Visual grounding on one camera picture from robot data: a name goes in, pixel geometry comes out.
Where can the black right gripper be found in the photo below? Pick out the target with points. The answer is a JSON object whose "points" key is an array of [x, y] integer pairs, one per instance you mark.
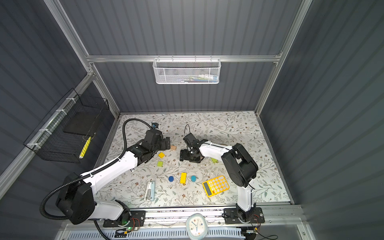
{"points": [[183, 156]]}

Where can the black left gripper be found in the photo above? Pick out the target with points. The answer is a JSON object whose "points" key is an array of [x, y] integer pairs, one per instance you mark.
{"points": [[165, 146]]}

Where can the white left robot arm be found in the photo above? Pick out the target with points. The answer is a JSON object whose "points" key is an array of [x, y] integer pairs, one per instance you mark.
{"points": [[78, 201]]}

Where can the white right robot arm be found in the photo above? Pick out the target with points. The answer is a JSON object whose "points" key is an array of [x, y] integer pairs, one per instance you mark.
{"points": [[241, 167]]}

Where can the yellow cube block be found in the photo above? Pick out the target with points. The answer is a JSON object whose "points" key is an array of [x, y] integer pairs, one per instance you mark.
{"points": [[161, 155]]}

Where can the long yellow block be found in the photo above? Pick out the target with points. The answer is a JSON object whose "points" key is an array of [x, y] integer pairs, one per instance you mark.
{"points": [[183, 178]]}

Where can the yellow calculator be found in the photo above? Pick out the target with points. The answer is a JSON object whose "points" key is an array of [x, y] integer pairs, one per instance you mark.
{"points": [[215, 186]]}

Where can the white stapler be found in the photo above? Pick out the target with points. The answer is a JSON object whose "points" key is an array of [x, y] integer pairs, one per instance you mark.
{"points": [[150, 191]]}

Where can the white analog clock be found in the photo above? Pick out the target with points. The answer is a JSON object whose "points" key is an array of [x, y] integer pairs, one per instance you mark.
{"points": [[197, 227]]}

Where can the yellow green marker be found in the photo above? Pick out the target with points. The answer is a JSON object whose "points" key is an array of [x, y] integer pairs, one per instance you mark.
{"points": [[85, 148]]}

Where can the white wire basket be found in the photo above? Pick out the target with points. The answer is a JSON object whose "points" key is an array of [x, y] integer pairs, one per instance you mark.
{"points": [[194, 72]]}

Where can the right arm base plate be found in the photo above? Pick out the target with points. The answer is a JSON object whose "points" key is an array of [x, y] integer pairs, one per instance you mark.
{"points": [[238, 216]]}

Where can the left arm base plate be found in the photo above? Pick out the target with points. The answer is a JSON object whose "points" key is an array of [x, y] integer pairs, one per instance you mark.
{"points": [[127, 220]]}

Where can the black wire basket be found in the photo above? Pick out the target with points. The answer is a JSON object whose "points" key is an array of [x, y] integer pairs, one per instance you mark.
{"points": [[64, 134]]}

